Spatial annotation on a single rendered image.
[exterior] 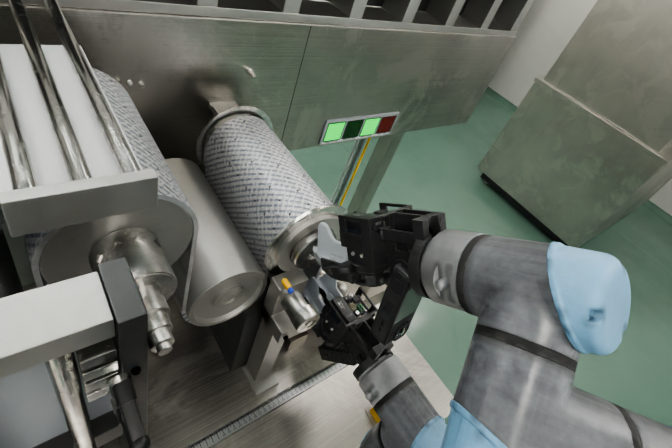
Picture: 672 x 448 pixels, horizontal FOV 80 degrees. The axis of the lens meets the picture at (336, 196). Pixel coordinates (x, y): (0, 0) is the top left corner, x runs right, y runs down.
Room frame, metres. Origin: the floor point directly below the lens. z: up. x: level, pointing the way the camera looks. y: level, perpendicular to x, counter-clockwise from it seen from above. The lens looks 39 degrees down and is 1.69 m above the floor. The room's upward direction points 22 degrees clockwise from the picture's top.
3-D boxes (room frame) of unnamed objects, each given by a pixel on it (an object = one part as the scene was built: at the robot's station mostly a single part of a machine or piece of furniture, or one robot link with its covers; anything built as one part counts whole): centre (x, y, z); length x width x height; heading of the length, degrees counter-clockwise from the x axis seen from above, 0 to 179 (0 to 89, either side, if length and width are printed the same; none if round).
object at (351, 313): (0.39, -0.11, 1.12); 0.12 x 0.08 x 0.09; 50
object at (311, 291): (0.45, -0.02, 1.11); 0.09 x 0.03 x 0.06; 51
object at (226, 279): (0.41, 0.18, 1.17); 0.26 x 0.12 x 0.12; 50
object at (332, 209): (0.42, 0.01, 1.25); 0.15 x 0.01 x 0.15; 140
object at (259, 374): (0.37, 0.00, 1.05); 0.06 x 0.05 x 0.31; 50
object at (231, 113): (0.58, 0.20, 1.25); 0.15 x 0.01 x 0.15; 140
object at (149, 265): (0.21, 0.15, 1.33); 0.06 x 0.06 x 0.06; 50
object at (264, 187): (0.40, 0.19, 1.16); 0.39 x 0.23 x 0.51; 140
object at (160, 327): (0.18, 0.11, 1.33); 0.06 x 0.03 x 0.03; 50
